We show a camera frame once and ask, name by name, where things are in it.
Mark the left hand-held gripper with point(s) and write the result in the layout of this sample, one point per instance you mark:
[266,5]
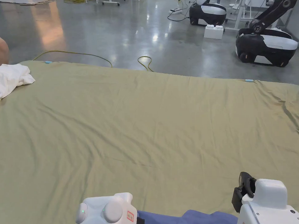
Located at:
[104,215]

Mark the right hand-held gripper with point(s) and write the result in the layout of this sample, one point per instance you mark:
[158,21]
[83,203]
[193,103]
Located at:
[267,206]

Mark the blue garment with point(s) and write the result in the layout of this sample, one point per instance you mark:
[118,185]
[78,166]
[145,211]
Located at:
[194,220]

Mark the bed with pale green sheet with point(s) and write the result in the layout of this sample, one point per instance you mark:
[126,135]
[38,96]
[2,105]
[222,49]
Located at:
[145,127]

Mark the blue sheet clip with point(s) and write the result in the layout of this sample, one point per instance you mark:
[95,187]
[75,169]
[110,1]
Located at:
[49,62]
[249,81]

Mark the black and white wheeled robot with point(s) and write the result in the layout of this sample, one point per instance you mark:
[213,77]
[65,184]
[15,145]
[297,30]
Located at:
[209,14]
[268,47]

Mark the white cloth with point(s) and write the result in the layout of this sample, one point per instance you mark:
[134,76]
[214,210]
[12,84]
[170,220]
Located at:
[6,78]

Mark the white foam block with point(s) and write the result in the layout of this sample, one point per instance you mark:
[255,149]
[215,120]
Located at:
[213,33]

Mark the white power strip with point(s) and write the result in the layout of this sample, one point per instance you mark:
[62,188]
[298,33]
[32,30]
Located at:
[175,10]

